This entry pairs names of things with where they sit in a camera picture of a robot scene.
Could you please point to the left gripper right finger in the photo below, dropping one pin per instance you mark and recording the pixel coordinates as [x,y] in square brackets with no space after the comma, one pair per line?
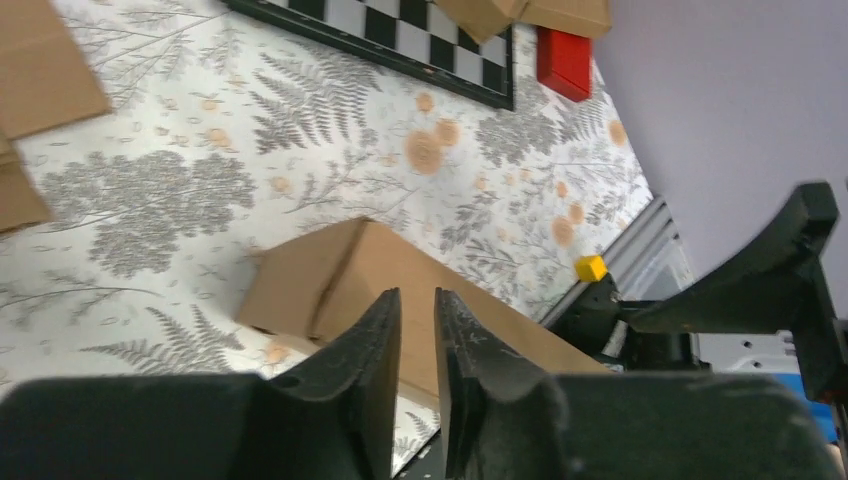
[502,416]

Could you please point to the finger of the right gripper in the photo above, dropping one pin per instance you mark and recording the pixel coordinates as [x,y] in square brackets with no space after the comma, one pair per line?
[773,283]

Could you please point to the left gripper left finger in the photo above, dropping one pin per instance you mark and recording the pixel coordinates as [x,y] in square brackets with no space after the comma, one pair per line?
[339,404]

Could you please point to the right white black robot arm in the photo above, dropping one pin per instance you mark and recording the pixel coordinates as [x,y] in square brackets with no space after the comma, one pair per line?
[595,324]

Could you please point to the small cardboard box on red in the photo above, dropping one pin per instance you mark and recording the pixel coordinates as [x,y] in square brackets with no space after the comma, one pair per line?
[585,18]

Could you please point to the black white chessboard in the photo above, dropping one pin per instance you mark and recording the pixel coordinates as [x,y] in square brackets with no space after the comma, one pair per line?
[411,37]

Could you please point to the stack of flat cardboard blanks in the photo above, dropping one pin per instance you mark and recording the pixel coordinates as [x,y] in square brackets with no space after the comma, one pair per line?
[45,83]

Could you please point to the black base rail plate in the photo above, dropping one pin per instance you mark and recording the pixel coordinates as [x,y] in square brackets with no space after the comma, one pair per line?
[647,261]

